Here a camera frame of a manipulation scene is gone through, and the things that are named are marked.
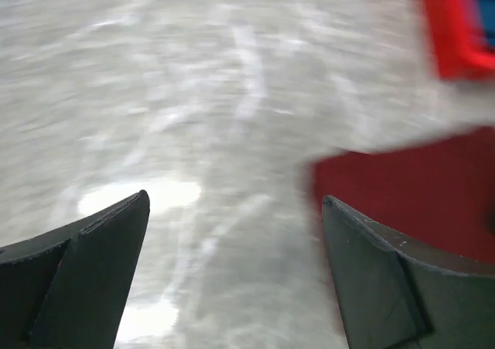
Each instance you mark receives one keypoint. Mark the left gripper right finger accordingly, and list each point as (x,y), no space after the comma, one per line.
(394,291)

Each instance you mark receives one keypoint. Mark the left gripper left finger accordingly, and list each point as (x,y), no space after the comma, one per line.
(67,288)

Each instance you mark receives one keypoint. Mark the dark red t-shirt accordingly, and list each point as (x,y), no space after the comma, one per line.
(440,193)

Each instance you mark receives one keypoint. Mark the red plastic bin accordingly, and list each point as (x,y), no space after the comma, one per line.
(458,49)

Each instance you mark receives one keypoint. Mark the blue t-shirt in bin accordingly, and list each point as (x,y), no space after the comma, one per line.
(485,11)

